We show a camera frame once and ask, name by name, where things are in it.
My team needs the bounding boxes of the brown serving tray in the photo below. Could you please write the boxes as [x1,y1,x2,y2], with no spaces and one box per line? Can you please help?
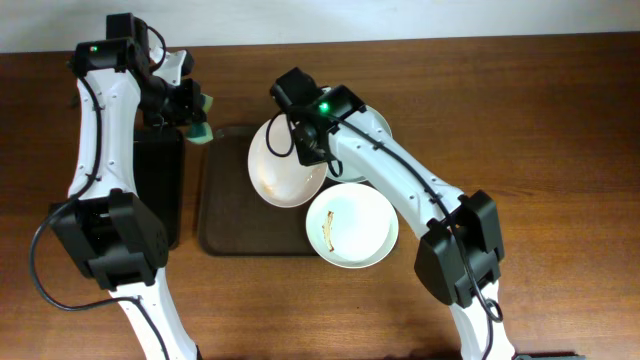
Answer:
[198,125,316,256]

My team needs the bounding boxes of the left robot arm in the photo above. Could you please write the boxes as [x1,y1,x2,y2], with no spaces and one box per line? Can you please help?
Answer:
[43,35,212,359]

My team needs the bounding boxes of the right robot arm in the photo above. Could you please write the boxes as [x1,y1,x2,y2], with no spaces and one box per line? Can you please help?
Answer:
[276,85,516,359]

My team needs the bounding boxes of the white plate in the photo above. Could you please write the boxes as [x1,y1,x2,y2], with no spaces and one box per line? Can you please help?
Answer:
[310,85,393,182]
[247,115,328,208]
[305,183,399,269]

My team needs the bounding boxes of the green yellow sponge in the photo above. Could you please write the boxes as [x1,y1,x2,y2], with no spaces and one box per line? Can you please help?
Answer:
[186,94,213,145]

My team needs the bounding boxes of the black rectangular tray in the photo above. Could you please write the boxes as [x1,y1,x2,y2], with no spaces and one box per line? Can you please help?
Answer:
[133,128,185,249]

